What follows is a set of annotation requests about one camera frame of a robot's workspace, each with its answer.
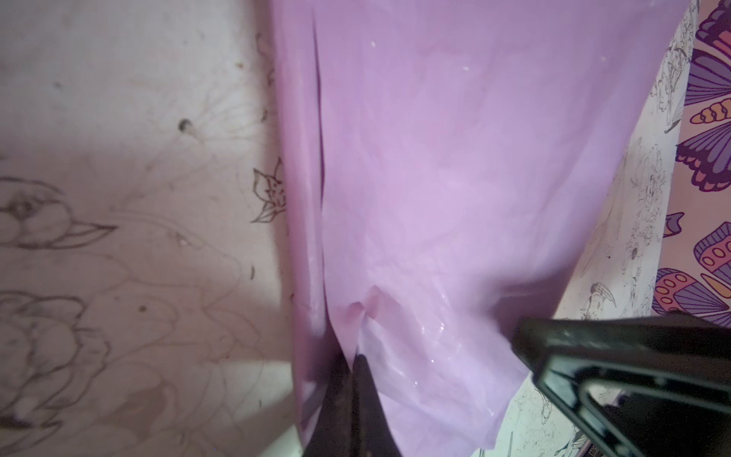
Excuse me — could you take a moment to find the pink purple wrapping paper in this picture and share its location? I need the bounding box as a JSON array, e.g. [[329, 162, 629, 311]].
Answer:
[[270, 1, 689, 456]]

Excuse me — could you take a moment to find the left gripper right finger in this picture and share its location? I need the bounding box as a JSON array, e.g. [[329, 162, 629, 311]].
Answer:
[[350, 354, 402, 457]]

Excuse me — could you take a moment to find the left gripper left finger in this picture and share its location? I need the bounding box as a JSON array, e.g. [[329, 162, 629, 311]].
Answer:
[[303, 355, 353, 457]]

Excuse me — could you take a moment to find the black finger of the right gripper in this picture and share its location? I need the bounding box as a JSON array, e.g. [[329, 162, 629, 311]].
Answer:
[[511, 312, 730, 456]]

